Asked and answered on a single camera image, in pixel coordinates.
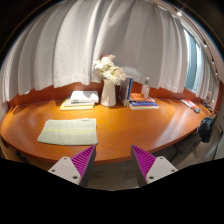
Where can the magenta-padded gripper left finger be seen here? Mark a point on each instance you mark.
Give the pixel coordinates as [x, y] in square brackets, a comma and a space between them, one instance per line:
[80, 161]

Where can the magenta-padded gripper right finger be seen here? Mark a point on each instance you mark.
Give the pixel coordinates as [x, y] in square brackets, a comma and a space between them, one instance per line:
[145, 161]

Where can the light green towel yellow stripe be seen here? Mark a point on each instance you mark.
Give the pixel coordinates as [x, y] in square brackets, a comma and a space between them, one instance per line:
[68, 131]

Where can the yellow book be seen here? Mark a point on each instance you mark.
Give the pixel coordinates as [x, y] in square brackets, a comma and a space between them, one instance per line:
[75, 107]

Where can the blue flat book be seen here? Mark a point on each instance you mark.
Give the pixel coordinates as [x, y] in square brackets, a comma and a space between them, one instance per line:
[143, 104]

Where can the grey book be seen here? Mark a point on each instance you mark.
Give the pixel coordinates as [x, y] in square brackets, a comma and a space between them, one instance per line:
[68, 103]

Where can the orange book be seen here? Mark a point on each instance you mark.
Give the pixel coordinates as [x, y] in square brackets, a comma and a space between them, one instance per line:
[138, 98]

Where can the white book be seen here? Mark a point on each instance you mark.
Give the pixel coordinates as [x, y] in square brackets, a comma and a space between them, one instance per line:
[85, 96]

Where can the clear plastic bottle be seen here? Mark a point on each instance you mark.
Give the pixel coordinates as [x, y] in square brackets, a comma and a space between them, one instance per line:
[145, 89]

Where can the white ceramic vase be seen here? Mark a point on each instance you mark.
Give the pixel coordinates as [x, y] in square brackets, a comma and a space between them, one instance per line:
[108, 95]

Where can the red book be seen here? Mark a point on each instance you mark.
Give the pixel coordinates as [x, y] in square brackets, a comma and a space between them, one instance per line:
[189, 103]

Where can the small dark object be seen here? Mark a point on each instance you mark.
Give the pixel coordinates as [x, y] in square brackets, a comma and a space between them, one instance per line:
[197, 110]

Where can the dark upright book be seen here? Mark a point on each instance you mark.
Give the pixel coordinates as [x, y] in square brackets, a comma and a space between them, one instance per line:
[123, 91]

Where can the blue upright book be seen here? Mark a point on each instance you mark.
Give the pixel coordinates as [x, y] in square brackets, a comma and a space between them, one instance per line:
[130, 87]

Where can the white flower bouquet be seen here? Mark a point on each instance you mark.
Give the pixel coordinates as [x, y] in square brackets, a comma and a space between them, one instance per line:
[110, 71]

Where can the glass window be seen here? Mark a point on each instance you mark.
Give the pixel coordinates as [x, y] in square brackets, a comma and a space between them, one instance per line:
[192, 63]

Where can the white pleated curtain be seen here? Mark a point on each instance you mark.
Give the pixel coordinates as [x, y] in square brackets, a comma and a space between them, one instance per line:
[83, 43]

